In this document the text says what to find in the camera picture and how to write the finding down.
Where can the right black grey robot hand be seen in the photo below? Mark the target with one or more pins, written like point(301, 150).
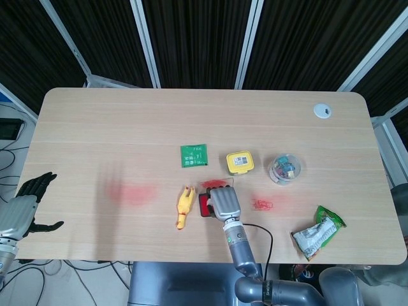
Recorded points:
point(224, 202)

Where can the left black grey robot hand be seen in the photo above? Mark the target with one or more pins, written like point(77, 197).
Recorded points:
point(16, 212)

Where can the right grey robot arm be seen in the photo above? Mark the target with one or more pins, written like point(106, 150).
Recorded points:
point(242, 252)

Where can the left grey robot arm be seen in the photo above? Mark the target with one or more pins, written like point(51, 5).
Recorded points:
point(5, 255)

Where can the red ink pad case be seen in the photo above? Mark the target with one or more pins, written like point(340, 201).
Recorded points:
point(202, 204)

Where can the yellow rubber chicken toy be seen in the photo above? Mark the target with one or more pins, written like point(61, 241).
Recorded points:
point(185, 204)

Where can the yellow lidded box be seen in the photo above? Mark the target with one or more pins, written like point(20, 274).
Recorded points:
point(239, 162)

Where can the green square sachet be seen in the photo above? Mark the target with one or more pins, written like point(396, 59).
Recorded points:
point(193, 155)

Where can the clear jar of clips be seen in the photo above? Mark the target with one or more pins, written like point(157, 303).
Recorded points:
point(284, 169)

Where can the black flat device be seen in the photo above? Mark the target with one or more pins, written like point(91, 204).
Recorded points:
point(9, 129)

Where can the grey robot torso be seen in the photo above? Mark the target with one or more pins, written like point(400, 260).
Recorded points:
point(185, 283)

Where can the green white snack bag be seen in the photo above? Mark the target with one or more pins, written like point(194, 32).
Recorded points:
point(318, 234)

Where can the white blue frame rail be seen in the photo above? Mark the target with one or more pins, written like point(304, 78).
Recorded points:
point(19, 100)

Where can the white partition post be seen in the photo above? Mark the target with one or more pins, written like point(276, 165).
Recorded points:
point(373, 51)
point(65, 36)
point(248, 41)
point(145, 41)

